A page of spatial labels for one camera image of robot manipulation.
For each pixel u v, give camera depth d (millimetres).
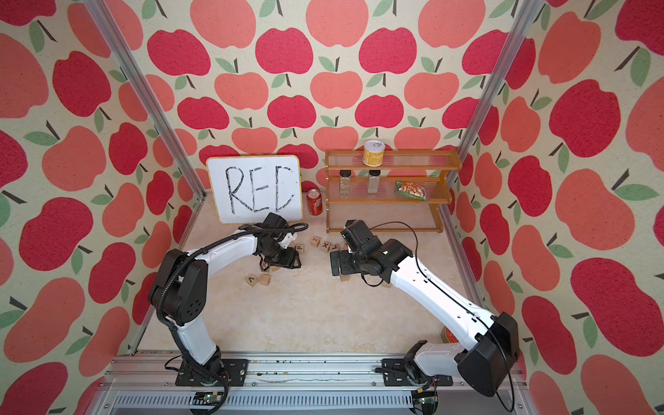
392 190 1259
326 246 1010
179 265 484
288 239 842
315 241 1016
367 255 562
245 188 980
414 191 941
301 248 1004
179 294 488
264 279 930
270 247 770
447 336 780
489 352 381
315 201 1067
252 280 907
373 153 870
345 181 956
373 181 941
